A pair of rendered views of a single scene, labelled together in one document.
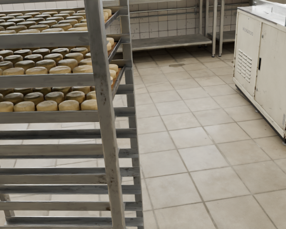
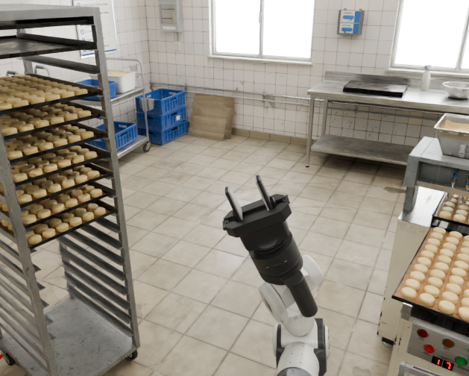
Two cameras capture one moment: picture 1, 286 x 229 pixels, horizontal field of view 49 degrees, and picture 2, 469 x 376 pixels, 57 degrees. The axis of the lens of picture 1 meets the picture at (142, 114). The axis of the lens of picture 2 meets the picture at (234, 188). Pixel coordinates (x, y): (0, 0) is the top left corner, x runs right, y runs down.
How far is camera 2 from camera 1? 1.52 m
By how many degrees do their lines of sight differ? 31
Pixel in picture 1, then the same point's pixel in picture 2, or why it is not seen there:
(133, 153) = (124, 276)
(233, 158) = not seen: hidden behind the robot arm
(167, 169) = (235, 306)
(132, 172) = (124, 290)
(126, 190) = (122, 302)
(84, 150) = not seen: hidden behind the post
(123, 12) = (111, 175)
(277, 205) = not seen: outside the picture
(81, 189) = (100, 286)
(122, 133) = (117, 257)
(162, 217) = (182, 345)
